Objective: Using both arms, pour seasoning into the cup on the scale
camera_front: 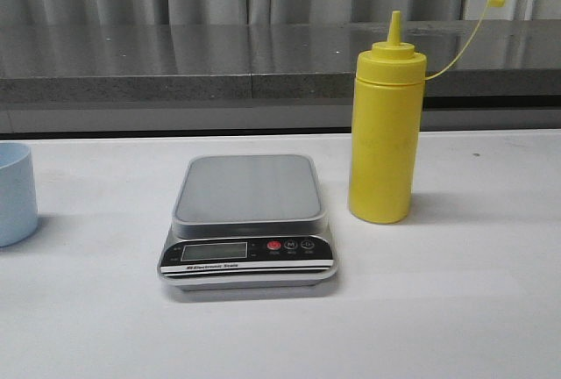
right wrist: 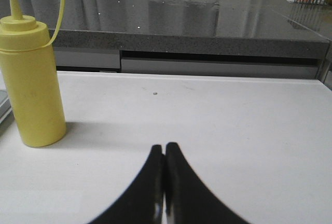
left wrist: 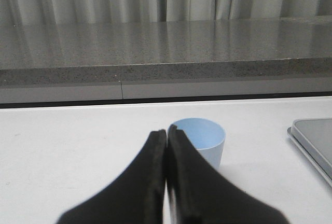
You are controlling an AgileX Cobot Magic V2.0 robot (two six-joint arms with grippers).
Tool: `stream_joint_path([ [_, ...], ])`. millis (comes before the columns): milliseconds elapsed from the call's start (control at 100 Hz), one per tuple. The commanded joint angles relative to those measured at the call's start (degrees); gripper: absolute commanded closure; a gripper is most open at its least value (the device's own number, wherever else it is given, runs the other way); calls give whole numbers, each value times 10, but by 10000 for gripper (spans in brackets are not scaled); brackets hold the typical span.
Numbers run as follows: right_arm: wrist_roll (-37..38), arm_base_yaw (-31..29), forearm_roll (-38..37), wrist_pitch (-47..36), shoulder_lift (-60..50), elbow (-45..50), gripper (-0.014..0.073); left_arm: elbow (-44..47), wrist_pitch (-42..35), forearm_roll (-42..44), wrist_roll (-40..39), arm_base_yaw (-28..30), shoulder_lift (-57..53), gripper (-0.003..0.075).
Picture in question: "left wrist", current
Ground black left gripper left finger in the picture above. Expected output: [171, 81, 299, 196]
[57, 130, 166, 223]

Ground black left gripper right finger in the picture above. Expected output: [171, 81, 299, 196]
[167, 125, 286, 223]

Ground light blue plastic cup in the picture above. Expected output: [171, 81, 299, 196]
[172, 118, 226, 170]

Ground silver digital kitchen scale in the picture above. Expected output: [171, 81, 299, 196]
[287, 118, 331, 185]

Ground grey stone counter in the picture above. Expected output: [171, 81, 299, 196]
[1, 17, 331, 104]

